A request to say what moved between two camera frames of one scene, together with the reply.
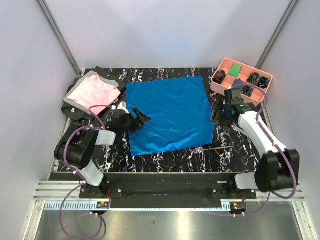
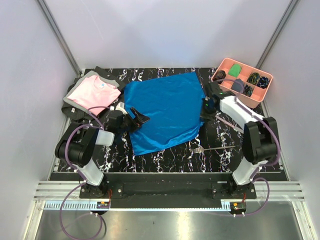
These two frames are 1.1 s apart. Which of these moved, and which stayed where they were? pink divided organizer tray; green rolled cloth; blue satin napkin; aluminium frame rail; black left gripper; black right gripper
Moved: blue satin napkin; black right gripper
Stayed: green rolled cloth; black left gripper; aluminium frame rail; pink divided organizer tray
